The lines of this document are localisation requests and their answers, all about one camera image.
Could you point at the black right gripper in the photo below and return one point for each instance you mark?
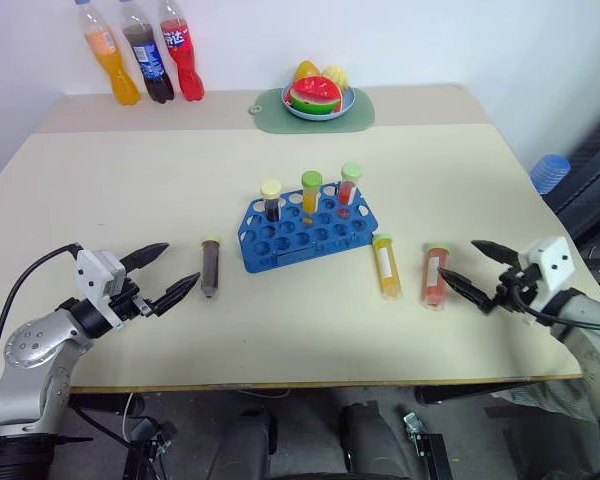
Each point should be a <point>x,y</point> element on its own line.
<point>515,282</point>

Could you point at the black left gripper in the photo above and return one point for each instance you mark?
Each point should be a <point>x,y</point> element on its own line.
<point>132,302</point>

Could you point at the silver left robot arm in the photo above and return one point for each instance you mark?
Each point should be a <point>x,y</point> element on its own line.
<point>30,360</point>

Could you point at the orange-red tube green cap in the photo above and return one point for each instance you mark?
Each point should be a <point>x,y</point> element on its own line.
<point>436,277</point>

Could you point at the brown tube pale cap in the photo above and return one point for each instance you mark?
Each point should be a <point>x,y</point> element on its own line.
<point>210,267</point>

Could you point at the yellow tube white label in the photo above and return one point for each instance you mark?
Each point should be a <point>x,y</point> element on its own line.
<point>387,267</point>

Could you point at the dark tube pale yellow cap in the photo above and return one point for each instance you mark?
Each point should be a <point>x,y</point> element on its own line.
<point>271,200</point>

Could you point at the blue test tube rack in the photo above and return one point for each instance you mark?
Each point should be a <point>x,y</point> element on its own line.
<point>305,237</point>

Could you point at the red tube green cap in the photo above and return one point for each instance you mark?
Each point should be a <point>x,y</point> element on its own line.
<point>349,185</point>

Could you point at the yellow tube green cap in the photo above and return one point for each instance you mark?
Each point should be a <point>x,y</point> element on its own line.
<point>311,192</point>

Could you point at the blue water bottle cap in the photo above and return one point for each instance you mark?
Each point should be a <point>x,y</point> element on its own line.
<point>550,172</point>

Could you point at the black office chair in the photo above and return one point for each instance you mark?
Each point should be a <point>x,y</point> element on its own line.
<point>590,185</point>

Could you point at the grey striped cloth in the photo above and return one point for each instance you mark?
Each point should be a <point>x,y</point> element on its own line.
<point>545,397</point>

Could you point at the dark rounded shape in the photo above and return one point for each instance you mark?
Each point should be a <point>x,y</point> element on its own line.
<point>375,440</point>
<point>242,445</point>

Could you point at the green silicone mat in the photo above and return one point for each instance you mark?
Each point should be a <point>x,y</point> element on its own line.
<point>362,117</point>

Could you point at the cola soda bottle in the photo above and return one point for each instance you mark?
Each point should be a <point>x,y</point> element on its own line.
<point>147,55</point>

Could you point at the orange soda bottle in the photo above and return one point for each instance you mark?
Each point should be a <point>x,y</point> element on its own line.
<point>112,60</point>

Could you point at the red soda bottle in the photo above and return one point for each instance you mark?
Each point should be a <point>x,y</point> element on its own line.
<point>182,55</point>

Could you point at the plate of toy fruit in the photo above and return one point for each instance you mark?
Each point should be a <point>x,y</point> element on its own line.
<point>320,115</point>

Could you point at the toy watermelon slice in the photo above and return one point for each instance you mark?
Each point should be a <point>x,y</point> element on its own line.
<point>312,95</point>

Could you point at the toy pale yellow fruit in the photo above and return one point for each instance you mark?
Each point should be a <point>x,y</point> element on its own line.
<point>336,75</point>

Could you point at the toy orange fruit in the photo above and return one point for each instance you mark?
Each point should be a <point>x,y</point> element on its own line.
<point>306,70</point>

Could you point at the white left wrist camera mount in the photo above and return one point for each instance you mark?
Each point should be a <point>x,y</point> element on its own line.
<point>97,277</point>

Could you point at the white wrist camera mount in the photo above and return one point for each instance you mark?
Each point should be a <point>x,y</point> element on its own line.
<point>97,277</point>
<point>550,265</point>

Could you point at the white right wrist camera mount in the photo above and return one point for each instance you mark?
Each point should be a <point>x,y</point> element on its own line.
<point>550,265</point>

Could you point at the black stand frame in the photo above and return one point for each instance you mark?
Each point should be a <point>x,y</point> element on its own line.
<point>147,450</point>

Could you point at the black caster bracket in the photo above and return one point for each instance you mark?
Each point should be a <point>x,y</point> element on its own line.
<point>427,447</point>

